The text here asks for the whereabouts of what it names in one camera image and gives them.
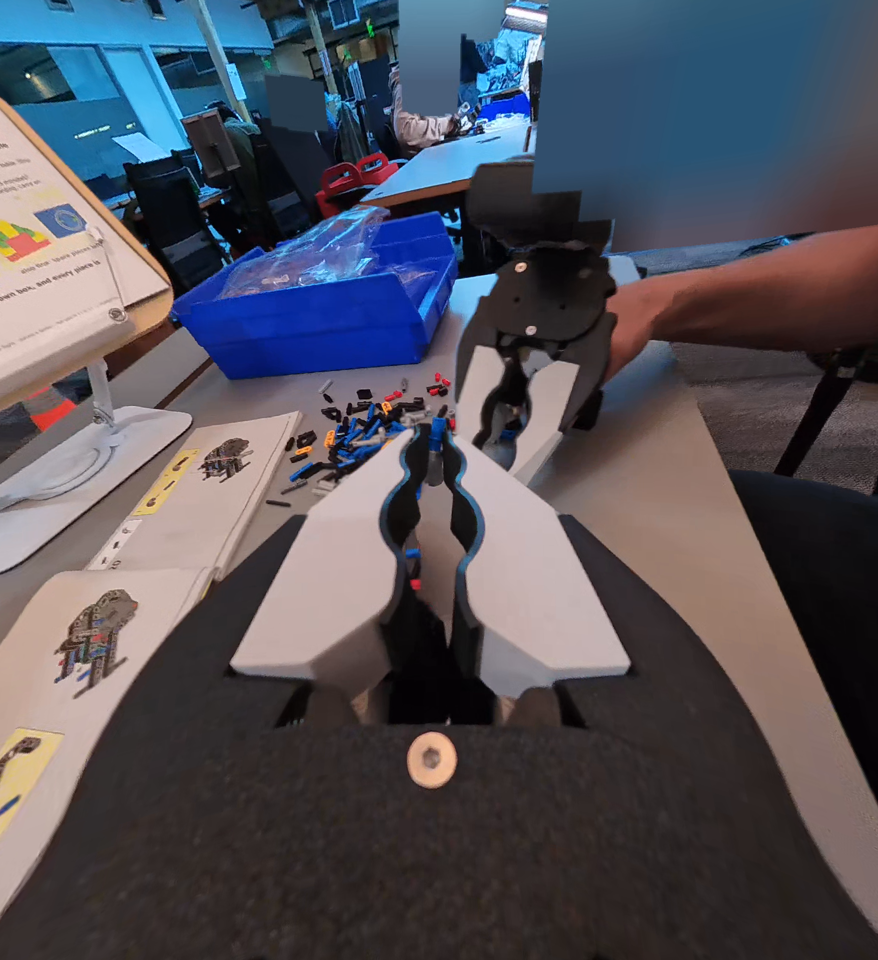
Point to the person's right forearm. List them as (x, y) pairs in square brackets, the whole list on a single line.
[(783, 300)]

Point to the white metal stand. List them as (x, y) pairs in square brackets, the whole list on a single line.
[(109, 450)]

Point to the clear plastic bag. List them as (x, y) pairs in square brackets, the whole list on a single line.
[(319, 255)]

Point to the pile of small lego pieces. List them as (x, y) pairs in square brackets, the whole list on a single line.
[(356, 439)]

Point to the person's leg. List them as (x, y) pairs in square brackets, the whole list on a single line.
[(843, 600)]

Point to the person's right hand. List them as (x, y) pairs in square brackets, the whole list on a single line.
[(637, 330)]

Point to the white background table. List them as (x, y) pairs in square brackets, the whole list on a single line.
[(446, 165)]

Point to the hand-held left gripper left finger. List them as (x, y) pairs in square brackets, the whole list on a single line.
[(311, 585)]

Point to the red plastic chair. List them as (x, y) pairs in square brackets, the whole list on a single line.
[(341, 180)]

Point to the blue plastic bin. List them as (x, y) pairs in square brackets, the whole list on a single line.
[(319, 330)]

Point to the black office chair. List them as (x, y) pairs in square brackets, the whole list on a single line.
[(169, 217)]

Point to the small blue grey lego subassembly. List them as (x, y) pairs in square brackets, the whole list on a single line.
[(436, 442)]

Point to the small grey blue lego piece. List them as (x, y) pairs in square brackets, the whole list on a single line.
[(508, 433)]

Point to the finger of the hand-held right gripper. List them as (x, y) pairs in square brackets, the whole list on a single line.
[(480, 382), (551, 405)]

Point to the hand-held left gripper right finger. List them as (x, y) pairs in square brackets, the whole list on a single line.
[(544, 592)]

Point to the wooden display board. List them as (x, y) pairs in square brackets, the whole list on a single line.
[(150, 319)]

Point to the lego instruction booklet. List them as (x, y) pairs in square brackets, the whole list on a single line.
[(214, 510)]

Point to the black stool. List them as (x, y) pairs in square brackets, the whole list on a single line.
[(821, 405)]

